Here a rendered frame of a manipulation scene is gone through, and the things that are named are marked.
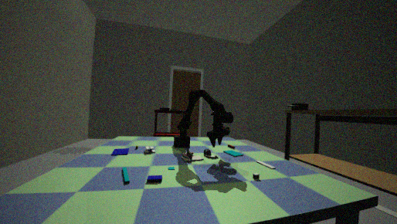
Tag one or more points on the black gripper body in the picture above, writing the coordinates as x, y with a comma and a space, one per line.
214, 132

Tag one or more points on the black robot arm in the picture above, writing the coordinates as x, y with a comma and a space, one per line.
219, 115

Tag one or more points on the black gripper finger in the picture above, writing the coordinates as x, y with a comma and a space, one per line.
220, 138
212, 139

